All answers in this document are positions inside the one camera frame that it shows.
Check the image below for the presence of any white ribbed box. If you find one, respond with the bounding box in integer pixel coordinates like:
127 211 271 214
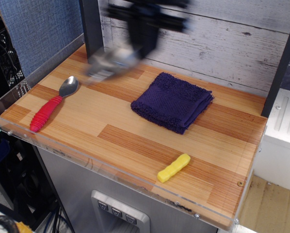
253 89 290 190

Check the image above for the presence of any silver button panel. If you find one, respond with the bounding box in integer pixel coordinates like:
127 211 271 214
91 190 151 233

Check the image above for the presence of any yellow plastic stick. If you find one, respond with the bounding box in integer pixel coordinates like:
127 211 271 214
157 153 191 183

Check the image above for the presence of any red handled metal spoon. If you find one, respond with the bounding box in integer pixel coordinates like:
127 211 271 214
30 76 79 132

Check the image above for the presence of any dark grey right post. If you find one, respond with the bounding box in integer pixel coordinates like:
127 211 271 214
261 34 290 117

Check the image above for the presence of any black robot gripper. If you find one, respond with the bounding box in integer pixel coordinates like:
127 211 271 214
107 0 190 59

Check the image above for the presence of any black plastic crate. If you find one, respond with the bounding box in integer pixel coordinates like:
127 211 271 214
0 25 24 96

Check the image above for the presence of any dark grey left post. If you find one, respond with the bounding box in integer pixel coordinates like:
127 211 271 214
79 0 104 61

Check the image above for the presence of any purple folded towel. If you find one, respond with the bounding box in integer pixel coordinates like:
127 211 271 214
130 72 214 134

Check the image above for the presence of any clear acrylic table guard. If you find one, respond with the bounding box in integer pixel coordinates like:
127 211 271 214
0 47 266 233

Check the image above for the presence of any dark grey post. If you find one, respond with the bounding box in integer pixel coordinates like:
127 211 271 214
79 0 104 61
261 34 290 117

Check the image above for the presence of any stainless steel bowl with handles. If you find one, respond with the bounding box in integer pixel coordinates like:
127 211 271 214
84 44 141 84

